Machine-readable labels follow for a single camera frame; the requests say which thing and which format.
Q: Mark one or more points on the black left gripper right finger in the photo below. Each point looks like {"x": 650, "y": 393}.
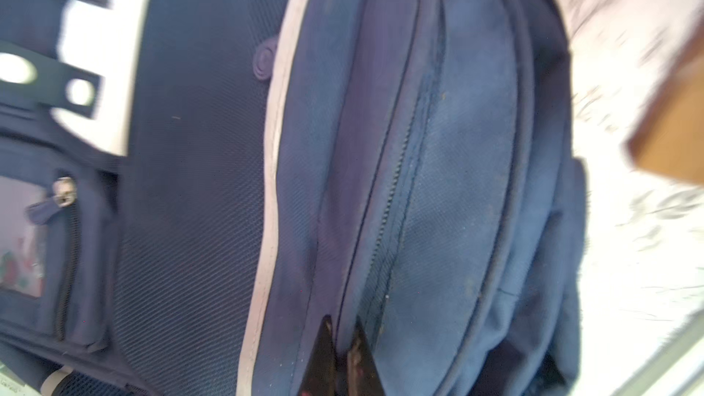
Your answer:
{"x": 362, "y": 375}

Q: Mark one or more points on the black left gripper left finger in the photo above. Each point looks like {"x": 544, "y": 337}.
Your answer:
{"x": 320, "y": 374}

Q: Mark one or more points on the navy blue student backpack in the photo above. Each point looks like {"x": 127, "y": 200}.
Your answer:
{"x": 189, "y": 186}

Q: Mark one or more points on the brown black scroll book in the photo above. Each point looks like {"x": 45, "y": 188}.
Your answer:
{"x": 669, "y": 138}

